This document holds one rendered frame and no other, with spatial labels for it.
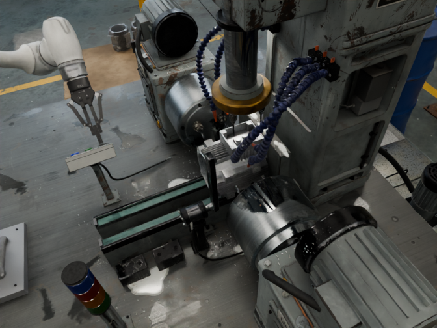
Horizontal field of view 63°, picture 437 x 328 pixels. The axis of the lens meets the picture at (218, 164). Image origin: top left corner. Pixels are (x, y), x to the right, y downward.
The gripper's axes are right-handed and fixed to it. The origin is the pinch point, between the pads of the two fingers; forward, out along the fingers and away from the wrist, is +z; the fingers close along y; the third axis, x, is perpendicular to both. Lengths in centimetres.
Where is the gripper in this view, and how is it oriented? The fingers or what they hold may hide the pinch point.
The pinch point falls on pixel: (97, 134)
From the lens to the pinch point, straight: 137.1
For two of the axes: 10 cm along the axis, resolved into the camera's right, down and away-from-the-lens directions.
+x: -2.9, -1.1, 9.5
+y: 9.1, -3.4, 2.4
